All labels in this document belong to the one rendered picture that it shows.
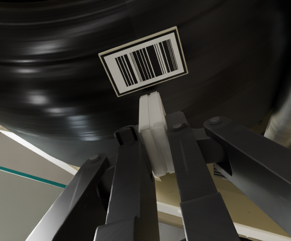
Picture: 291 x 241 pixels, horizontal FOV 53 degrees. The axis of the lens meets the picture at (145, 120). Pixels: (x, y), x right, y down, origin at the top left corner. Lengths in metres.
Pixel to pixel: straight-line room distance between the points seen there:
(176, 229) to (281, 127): 0.56
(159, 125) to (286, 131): 0.30
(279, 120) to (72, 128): 0.27
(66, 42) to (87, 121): 0.07
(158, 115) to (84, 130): 0.13
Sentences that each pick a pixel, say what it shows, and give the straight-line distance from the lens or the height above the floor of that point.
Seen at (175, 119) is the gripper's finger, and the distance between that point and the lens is 0.17.
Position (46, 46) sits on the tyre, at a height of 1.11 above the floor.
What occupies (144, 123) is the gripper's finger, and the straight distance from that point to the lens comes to 0.16.
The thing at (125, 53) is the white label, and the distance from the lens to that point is 0.22.
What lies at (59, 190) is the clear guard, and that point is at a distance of 1.03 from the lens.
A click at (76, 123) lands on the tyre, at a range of 0.27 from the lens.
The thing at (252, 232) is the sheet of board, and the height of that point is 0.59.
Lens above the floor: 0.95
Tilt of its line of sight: 19 degrees up
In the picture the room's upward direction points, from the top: 80 degrees counter-clockwise
